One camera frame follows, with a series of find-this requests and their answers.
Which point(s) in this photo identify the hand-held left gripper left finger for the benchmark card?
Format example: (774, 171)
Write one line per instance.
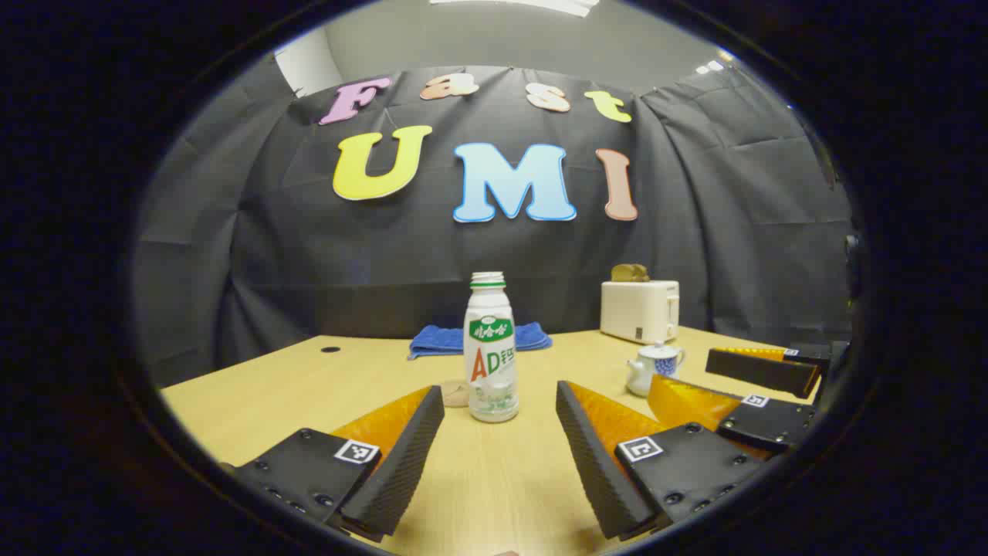
(401, 463)

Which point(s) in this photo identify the white water bottle green label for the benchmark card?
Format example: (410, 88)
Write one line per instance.
(491, 363)

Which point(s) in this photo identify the brown bread slice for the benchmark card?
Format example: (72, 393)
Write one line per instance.
(622, 273)
(642, 273)

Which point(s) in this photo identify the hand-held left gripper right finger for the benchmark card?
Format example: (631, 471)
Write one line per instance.
(594, 463)

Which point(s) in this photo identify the black backdrop cloth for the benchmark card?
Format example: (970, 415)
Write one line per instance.
(386, 255)

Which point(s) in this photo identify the white blue-patterned teacup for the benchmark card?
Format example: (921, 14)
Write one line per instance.
(639, 378)

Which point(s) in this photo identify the white teacup lid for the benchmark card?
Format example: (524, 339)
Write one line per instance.
(658, 351)

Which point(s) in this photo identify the white toaster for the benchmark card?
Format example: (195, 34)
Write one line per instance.
(637, 309)

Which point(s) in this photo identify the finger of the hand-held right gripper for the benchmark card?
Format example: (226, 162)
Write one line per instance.
(760, 373)
(772, 425)

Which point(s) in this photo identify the blue towel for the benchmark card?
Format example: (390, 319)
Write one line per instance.
(440, 340)

